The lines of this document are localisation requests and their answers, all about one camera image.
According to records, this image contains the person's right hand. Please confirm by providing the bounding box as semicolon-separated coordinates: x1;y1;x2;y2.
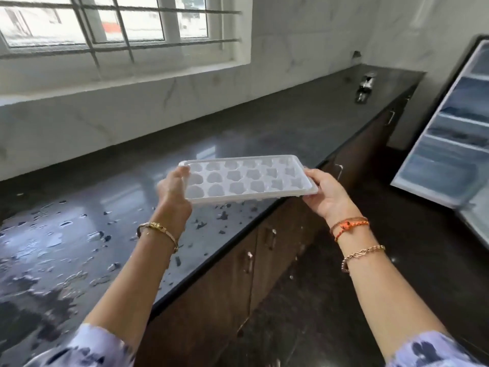
301;168;361;227

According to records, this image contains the person's left hand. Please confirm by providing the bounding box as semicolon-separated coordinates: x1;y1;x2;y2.
156;165;193;237

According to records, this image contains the white plastic ice cube tray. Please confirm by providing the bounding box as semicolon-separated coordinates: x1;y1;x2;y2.
178;154;319;205

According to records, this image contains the person's right forearm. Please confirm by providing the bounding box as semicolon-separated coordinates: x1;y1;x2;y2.
332;217;448;361

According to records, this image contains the person's left forearm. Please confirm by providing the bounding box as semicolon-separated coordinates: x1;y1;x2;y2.
82;221;180;346

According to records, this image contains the small metallic object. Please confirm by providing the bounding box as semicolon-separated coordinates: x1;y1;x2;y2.
355;72;377;104

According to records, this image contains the open refrigerator door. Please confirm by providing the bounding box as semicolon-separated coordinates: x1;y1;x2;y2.
390;34;489;251

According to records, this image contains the window with metal grille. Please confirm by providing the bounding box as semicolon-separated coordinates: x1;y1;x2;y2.
0;0;253;107

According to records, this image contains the patterned lilac left sleeve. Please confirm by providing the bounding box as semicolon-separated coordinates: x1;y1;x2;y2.
24;323;134;367

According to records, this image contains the patterned lilac sleeve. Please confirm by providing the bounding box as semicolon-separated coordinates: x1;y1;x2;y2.
24;323;134;367
386;331;483;367

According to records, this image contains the patterned lilac right sleeve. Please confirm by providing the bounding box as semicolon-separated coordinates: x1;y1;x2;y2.
386;331;483;367

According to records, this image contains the gold bangle bracelet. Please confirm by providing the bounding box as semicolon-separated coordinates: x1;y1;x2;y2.
136;222;179;254

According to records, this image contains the orange thread bracelet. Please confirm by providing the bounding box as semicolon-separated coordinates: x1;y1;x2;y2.
330;216;370;242

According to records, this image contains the gold chain bracelet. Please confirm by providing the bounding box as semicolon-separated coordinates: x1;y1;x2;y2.
341;245;386;273

